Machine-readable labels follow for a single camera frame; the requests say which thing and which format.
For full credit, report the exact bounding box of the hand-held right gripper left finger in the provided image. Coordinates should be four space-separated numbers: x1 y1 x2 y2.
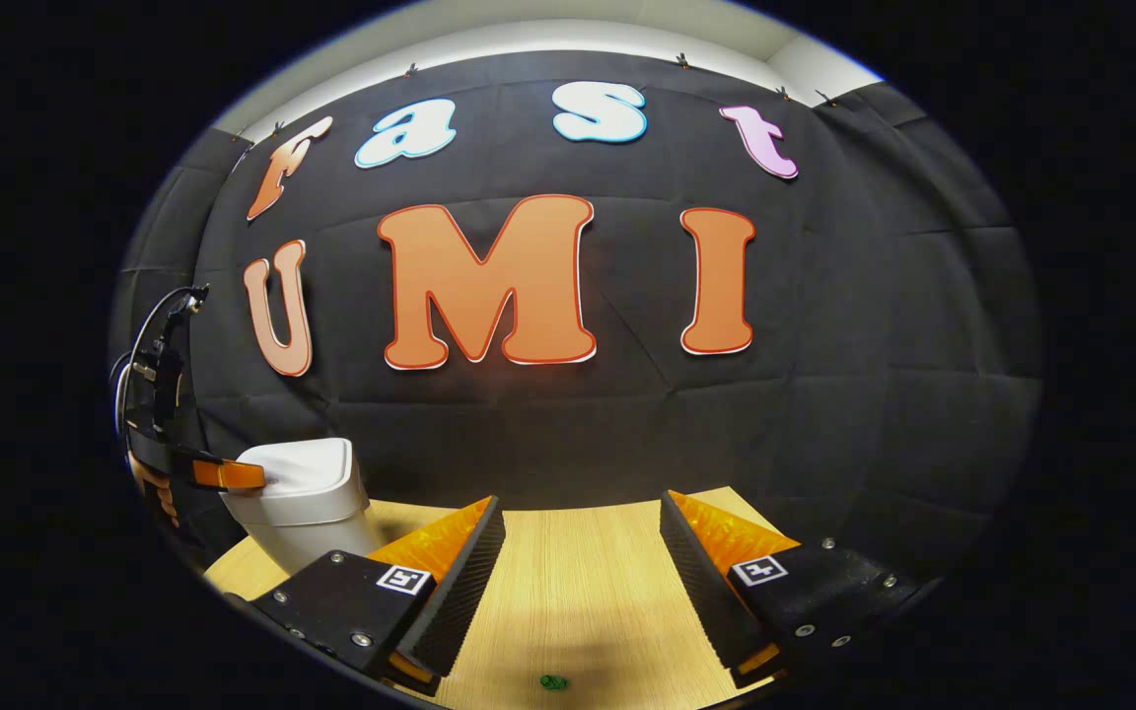
250 495 508 697

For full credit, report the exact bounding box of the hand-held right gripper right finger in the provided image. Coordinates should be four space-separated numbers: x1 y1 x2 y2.
659 490 926 689

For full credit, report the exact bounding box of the black backdrop cloth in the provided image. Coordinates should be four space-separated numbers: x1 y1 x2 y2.
109 49 1044 593

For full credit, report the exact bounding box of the white desktop garbage bin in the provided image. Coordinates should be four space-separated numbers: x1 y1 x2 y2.
220 438 387 573

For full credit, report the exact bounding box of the wooden desktop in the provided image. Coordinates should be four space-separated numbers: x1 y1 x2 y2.
203 485 806 710

